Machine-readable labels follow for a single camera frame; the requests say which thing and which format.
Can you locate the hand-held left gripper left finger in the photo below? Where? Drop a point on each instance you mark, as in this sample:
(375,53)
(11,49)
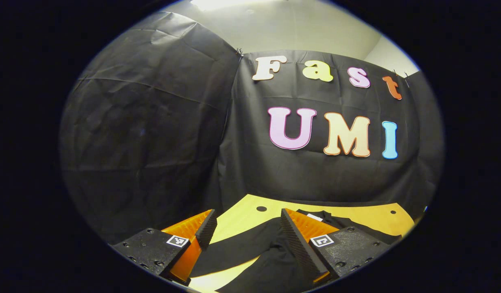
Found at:
(207,230)

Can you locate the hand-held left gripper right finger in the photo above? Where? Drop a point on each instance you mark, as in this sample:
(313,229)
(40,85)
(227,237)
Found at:
(299,248)

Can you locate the black button shirt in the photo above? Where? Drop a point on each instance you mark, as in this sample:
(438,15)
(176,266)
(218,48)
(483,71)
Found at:
(242,248)

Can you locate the black backdrop cloth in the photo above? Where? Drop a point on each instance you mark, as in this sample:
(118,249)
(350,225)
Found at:
(152,122)

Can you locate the ceiling light panel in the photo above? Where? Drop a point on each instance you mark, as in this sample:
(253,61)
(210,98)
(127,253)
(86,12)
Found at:
(217,3)

